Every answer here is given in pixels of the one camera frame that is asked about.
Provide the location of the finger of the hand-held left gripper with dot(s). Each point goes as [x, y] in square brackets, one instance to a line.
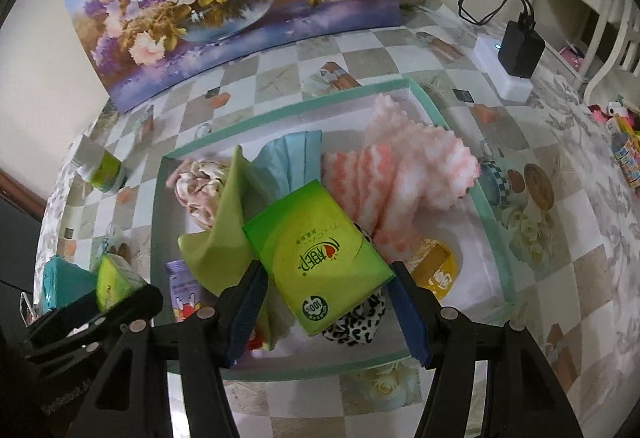
[65, 318]
[130, 305]

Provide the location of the black charger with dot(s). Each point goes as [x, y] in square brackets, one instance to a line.
[522, 47]

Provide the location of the white wooden furniture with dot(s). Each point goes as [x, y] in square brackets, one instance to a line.
[600, 17]

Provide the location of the colourful toys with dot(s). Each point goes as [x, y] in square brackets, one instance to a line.
[625, 147]

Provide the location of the lime green cloth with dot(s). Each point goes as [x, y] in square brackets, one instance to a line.
[225, 238]

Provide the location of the teal toy box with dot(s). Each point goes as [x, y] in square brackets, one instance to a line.
[62, 280]

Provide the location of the clear plastic storage box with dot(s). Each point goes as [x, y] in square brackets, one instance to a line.
[465, 228]

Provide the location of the grey floral tablecloth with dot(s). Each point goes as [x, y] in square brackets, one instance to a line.
[590, 198]

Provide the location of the white power strip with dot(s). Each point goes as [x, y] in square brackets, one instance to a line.
[505, 77]

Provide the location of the yellow round packet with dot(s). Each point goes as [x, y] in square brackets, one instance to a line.
[435, 268]

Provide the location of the white pill bottle green label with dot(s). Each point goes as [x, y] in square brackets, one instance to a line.
[102, 170]

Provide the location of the beige floral scrunchie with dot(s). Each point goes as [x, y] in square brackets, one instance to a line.
[197, 188]

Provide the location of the purple baby wipes pack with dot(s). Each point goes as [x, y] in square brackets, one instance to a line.
[187, 290]

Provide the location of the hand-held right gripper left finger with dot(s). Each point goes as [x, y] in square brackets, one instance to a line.
[245, 313]

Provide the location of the blue face mask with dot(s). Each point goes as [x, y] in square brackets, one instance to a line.
[290, 162]

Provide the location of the green tissue pack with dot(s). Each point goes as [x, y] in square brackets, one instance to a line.
[115, 280]
[320, 258]

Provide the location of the pink white fluffy cloth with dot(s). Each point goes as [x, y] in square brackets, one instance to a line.
[415, 167]

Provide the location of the brown wooden trim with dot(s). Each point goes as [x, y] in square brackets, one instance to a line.
[20, 195]

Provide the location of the checkered printed tablecloth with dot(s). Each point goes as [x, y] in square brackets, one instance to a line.
[350, 57]

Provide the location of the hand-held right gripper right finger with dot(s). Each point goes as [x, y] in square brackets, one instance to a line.
[410, 318]

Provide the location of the leopard print scrunchie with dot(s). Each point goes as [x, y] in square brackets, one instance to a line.
[355, 323]

